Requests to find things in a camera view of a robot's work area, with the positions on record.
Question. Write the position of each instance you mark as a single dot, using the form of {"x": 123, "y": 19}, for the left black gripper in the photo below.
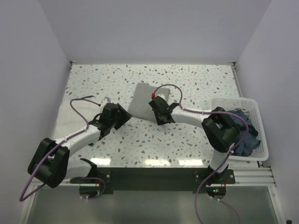
{"x": 124, "y": 116}

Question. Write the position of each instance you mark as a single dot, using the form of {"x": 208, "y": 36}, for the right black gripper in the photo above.
{"x": 160, "y": 122}

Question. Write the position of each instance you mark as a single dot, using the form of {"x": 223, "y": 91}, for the grey tank top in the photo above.
{"x": 139, "y": 106}

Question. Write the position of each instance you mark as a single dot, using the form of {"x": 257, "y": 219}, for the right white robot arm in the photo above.
{"x": 220, "y": 129}

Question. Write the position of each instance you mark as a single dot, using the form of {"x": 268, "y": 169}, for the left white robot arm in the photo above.
{"x": 50, "y": 163}

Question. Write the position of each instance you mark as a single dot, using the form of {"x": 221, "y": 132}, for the white folded tank top stack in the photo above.
{"x": 73, "y": 115}

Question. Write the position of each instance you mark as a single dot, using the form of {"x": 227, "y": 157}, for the dark blue tank tops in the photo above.
{"x": 251, "y": 142}

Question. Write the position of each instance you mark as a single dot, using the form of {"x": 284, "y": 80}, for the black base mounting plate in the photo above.
{"x": 141, "y": 179}

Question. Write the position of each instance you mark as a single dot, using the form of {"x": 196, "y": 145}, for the white plastic basket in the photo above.
{"x": 228, "y": 104}

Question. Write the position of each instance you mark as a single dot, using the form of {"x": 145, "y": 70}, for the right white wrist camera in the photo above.
{"x": 153, "y": 96}

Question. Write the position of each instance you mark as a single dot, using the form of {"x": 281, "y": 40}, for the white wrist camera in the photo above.
{"x": 153, "y": 96}
{"x": 105, "y": 101}

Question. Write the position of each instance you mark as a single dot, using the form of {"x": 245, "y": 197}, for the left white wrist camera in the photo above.
{"x": 105, "y": 101}

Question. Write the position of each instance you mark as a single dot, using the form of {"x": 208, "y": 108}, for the aluminium front rail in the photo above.
{"x": 254, "y": 177}

